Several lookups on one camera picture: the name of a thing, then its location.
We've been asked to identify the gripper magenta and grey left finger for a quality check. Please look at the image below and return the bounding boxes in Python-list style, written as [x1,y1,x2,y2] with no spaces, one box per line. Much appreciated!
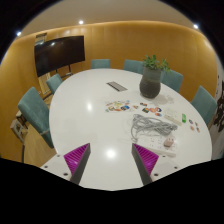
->
[64,143,91,184]

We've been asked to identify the gripper magenta and grey right finger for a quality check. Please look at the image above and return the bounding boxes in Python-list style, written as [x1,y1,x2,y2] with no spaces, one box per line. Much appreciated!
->
[132,144,159,185]

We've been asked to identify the pink white charger plug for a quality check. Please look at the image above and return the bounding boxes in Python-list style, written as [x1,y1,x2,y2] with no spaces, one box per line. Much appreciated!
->
[163,137,174,148]

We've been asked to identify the white power strip near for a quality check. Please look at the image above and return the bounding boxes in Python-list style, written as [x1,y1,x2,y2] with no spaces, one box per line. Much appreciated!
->
[138,136,177,157]

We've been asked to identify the white power strip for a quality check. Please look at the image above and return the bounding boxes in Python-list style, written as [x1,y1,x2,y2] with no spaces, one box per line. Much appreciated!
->
[165,109,182,125]
[138,136,177,157]

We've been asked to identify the scattered colourful stickers centre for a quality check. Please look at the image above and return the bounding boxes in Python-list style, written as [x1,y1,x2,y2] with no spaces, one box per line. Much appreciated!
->
[132,102,162,117]

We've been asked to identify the white power strip far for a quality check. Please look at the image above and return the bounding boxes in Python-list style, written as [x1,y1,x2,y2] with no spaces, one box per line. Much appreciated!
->
[165,109,182,125]

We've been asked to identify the small green object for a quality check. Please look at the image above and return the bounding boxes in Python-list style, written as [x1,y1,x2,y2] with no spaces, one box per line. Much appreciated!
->
[182,113,186,123]

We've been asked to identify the small stickers at right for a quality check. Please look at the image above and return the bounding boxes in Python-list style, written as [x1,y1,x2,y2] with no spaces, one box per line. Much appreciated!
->
[189,119,200,133]

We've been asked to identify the sheet of colourful stickers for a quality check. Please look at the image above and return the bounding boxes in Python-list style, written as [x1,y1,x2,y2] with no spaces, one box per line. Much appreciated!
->
[105,101,130,112]

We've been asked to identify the teal chair near left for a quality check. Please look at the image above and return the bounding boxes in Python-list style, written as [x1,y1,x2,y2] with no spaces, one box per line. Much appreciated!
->
[18,87,54,148]

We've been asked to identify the teal chair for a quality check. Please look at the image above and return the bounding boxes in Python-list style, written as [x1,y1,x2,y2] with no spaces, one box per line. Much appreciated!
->
[123,59,143,74]
[91,59,110,69]
[161,70,183,92]
[191,86,217,124]
[46,74,62,94]
[18,87,54,148]

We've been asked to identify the dark grey plant pot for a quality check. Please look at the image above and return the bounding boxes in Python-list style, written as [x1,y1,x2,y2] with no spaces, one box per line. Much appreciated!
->
[139,67,161,99]

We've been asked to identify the teal chair far right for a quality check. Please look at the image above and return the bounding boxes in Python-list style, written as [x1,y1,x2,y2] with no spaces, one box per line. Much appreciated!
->
[161,70,183,92]

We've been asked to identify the television floor stand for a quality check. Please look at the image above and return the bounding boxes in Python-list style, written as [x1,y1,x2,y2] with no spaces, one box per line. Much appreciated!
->
[55,65,73,79]

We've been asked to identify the teal chair far middle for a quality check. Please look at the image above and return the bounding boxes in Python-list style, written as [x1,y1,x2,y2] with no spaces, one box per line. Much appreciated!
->
[123,59,143,74]

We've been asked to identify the green leafy plant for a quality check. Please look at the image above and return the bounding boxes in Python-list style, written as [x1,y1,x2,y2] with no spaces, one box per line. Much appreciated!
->
[143,55,170,71]

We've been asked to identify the teal chair far left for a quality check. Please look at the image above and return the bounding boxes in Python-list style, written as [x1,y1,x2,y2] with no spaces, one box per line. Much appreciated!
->
[91,59,110,69]

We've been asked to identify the grey coiled cable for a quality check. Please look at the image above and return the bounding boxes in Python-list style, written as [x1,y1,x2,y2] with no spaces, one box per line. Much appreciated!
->
[129,113,179,142]

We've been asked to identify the black wall television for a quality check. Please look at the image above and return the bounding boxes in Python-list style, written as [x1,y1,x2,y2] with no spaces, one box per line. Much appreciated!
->
[34,36,85,77]

